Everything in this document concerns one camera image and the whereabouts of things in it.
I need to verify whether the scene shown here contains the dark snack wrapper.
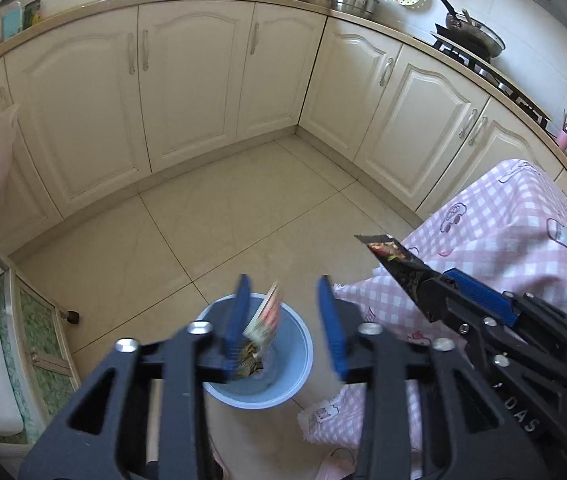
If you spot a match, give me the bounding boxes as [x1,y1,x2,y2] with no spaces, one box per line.
[355,233,439,323]

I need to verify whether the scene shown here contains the red and white snack wrapper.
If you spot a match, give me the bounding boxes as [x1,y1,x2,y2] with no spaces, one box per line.
[242,281,284,351]

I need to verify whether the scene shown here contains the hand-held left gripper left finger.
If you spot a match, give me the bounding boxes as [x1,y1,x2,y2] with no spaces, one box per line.
[18,274,264,480]

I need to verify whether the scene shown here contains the crumpled dark wrapper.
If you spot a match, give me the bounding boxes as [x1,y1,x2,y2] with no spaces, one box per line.
[233,342,265,378]

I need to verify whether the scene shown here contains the grey wok with black handle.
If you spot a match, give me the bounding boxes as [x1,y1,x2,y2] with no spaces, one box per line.
[427,0,507,58]

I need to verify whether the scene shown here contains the pink checked tablecloth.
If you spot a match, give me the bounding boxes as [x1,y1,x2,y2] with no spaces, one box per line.
[297,159,567,480]

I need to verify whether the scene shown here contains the blue trash bin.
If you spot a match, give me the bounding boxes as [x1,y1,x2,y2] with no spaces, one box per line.
[194,296,314,408]

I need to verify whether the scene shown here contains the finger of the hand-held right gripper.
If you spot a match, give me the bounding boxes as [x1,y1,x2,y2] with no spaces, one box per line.
[443,267,567,357]
[415,275,567,390]

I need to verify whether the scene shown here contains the cream lower kitchen cabinets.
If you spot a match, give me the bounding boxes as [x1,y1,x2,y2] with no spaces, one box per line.
[0,2,567,261]

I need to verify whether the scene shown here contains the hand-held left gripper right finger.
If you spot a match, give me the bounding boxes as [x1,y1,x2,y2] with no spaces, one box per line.
[317,275,551,480]

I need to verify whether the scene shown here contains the black gas stove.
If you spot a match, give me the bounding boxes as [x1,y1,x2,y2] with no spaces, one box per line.
[431,30,551,133]

